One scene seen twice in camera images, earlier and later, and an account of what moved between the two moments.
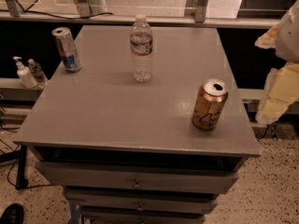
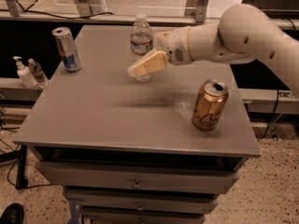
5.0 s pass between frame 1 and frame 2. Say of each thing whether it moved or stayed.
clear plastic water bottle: stayed
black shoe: stayed
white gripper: moved
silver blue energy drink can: stayed
